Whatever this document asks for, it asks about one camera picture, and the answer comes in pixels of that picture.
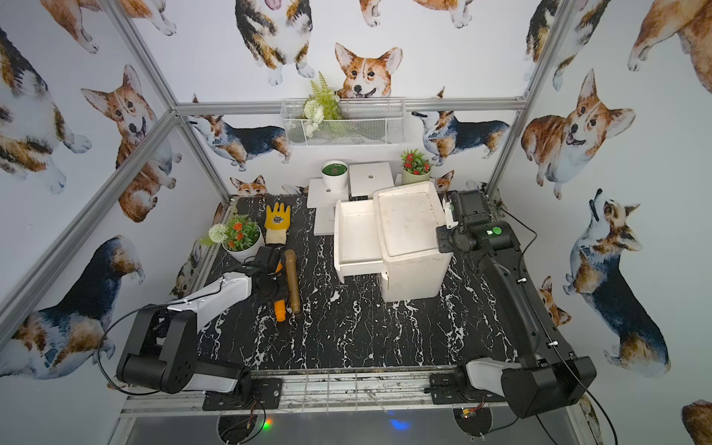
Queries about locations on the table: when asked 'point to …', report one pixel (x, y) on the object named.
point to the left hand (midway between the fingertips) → (286, 288)
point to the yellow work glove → (276, 223)
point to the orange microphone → (280, 311)
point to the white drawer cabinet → (407, 217)
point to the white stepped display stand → (364, 179)
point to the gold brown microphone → (295, 299)
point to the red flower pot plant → (415, 170)
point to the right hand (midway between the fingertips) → (445, 233)
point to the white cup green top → (335, 173)
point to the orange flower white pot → (240, 236)
